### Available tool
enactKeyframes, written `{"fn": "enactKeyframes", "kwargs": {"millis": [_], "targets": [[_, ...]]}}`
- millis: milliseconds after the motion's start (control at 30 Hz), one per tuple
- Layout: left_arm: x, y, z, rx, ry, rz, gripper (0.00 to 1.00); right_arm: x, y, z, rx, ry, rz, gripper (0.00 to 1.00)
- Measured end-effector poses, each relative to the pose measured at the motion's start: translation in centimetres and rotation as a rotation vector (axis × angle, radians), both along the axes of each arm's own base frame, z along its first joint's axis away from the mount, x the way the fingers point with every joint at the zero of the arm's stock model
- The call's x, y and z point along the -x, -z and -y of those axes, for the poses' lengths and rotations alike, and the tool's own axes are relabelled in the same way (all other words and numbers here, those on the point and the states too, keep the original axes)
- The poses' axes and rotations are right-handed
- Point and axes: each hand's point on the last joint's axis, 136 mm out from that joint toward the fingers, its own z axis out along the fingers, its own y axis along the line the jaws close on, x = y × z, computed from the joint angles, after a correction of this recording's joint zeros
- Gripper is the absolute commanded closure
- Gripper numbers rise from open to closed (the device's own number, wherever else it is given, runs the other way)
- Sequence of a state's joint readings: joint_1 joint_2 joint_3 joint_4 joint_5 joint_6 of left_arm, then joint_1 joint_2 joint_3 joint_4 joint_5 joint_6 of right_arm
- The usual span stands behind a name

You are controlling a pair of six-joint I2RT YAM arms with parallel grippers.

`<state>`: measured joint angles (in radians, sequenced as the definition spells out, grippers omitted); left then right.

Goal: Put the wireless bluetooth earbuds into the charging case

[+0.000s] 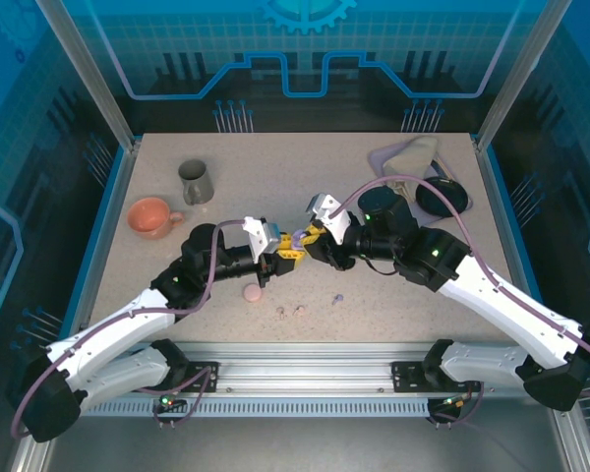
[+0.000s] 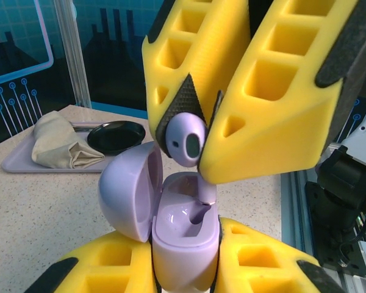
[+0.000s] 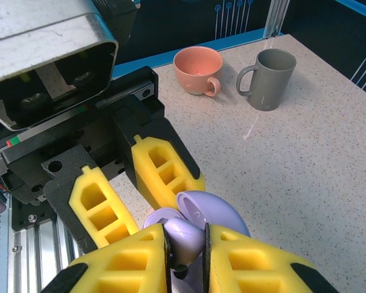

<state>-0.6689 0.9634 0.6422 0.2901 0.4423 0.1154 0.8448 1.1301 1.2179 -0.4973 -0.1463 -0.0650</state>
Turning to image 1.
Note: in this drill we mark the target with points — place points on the pink earbud charging case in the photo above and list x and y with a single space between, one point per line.
252 295

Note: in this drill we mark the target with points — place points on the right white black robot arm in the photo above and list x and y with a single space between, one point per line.
511 305

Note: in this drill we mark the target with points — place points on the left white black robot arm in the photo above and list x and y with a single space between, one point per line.
118 329

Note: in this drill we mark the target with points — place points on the black round plate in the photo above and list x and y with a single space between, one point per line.
447 201

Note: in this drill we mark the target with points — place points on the grey mug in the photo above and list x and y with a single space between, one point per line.
199 189

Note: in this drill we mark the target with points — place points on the purple tray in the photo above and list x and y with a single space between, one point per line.
378 159

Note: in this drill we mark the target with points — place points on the beige folded cloth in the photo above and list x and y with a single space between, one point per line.
413 157

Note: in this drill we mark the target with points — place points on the orange cup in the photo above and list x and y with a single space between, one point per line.
150 221

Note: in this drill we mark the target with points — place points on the thin light utensil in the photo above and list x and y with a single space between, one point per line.
441 167

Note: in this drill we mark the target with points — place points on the blue table side trim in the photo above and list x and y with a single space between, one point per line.
91 246

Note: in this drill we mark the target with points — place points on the small LED controller board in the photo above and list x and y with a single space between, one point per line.
454 402
169 400

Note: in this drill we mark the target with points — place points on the left black mount plate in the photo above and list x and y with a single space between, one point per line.
196 376

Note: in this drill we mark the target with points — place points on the black mount plate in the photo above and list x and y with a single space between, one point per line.
196 376
408 376

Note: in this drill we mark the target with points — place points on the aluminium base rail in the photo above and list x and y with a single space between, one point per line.
300 373

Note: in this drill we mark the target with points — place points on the right black mount plate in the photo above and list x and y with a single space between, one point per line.
408 376

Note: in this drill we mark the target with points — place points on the aluminium frame post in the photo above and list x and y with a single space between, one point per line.
91 74
519 74

